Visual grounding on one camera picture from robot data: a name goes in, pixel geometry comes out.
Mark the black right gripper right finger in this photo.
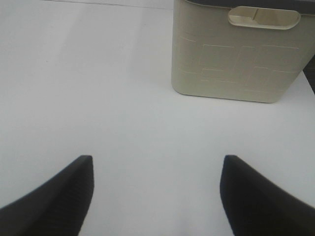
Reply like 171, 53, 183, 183
220, 155, 315, 236

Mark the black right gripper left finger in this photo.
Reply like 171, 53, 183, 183
0, 155, 94, 236

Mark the beige plastic bin grey rim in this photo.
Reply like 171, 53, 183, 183
171, 0, 315, 103

